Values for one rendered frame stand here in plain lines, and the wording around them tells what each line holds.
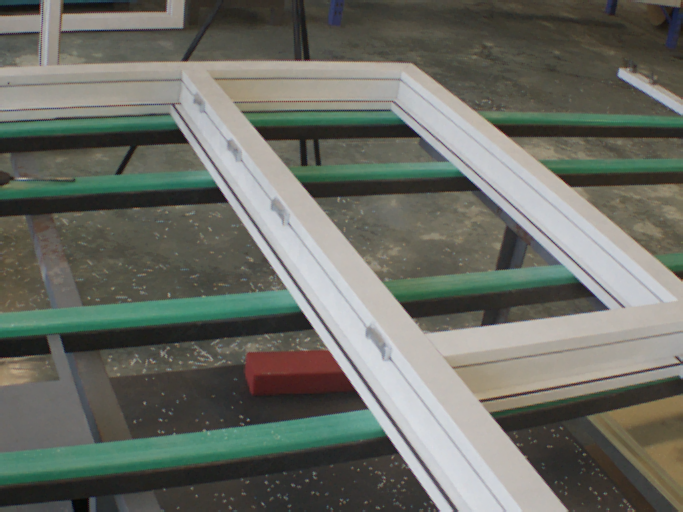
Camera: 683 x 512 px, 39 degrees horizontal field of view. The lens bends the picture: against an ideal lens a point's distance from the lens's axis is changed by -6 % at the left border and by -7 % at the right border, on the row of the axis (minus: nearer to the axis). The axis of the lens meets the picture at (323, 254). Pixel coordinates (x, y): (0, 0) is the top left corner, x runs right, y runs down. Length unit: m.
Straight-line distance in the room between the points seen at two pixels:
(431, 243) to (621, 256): 2.02
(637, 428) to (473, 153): 0.52
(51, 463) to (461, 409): 0.39
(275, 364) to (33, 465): 0.65
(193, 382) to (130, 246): 1.58
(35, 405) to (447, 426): 0.41
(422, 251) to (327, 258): 2.12
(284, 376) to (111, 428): 0.50
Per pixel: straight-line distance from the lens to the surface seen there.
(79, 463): 0.94
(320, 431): 1.01
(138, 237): 3.12
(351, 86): 1.84
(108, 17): 5.09
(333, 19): 5.60
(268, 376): 1.49
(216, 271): 2.98
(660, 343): 1.24
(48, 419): 1.01
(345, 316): 1.13
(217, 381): 1.52
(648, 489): 1.51
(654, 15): 7.65
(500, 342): 1.08
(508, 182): 1.58
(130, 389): 1.49
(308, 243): 1.21
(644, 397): 1.26
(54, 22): 3.73
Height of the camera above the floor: 1.49
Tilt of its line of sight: 28 degrees down
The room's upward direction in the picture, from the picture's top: 9 degrees clockwise
